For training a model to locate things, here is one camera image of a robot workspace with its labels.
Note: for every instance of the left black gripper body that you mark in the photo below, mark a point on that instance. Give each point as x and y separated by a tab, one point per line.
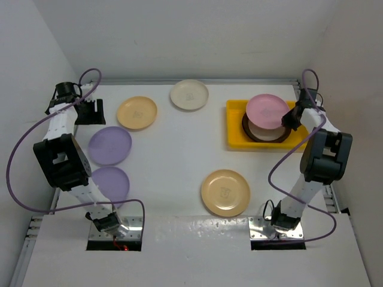
87	107

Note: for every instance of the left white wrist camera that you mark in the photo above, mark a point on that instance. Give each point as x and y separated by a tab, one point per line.
87	93

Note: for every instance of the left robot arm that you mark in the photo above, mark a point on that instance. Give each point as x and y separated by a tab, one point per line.
66	167

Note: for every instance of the steel plate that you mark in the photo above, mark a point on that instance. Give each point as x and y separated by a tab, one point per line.
260	135

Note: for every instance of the far purple plate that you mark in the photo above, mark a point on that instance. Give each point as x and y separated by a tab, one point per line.
109	146

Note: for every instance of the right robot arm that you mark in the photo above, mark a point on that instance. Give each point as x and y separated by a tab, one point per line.
323	160

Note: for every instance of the pink plate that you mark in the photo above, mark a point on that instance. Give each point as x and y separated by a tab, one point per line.
266	111

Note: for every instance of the cream white plate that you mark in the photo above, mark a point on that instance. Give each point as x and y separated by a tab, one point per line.
189	95

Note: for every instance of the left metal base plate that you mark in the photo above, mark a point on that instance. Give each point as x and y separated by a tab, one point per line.
130	229

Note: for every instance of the metal base plate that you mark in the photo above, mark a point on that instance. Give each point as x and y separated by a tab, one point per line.
130	229
261	230

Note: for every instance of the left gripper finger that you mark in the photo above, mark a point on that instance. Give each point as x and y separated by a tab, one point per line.
99	112
87	121

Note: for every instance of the yellow plastic bin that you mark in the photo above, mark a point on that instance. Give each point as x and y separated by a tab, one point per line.
238	140

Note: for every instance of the near purple plate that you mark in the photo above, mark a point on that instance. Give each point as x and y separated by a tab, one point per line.
113	182

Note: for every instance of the far orange plate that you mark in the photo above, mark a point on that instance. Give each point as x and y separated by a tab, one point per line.
137	113

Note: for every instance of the purple plate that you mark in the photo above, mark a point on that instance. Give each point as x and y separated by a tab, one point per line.
113	182
109	146

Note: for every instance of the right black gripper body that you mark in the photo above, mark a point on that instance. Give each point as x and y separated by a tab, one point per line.
297	105

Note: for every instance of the orange plate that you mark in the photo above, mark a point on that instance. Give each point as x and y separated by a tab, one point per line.
137	113
225	193

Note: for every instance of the near orange plate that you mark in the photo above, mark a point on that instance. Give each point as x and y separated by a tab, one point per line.
225	193

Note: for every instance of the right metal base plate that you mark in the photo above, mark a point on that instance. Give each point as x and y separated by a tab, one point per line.
261	230

